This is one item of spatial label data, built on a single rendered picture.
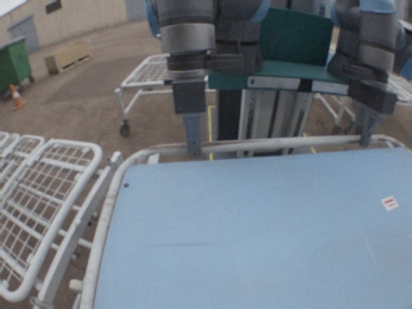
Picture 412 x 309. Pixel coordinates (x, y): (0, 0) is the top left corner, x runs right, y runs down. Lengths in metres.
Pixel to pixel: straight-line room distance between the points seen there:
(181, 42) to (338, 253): 0.37
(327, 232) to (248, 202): 0.12
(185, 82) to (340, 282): 0.34
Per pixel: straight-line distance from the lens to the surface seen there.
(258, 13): 0.48
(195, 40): 0.31
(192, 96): 0.30
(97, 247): 0.30
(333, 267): 0.29
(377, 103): 0.49
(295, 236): 0.28
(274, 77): 0.67
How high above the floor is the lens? 1.10
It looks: 43 degrees down
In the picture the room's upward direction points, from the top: 2 degrees counter-clockwise
